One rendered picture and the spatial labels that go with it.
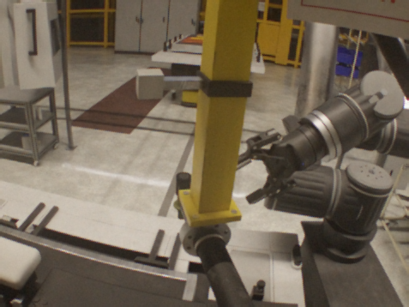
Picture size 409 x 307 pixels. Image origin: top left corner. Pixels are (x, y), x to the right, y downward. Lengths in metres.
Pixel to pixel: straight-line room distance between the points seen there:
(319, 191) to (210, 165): 0.72
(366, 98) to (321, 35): 0.59
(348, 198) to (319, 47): 0.55
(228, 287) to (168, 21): 8.78
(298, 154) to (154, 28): 8.72
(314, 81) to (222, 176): 0.75
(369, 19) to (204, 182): 0.30
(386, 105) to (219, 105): 0.37
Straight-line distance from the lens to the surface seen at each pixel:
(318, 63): 1.15
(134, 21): 9.36
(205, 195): 0.45
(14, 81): 4.27
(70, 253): 1.07
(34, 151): 3.50
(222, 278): 0.45
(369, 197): 1.13
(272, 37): 9.68
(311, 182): 1.10
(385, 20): 0.32
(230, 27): 0.37
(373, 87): 0.65
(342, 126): 0.59
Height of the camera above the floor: 1.75
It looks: 28 degrees down
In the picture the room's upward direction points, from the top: 6 degrees clockwise
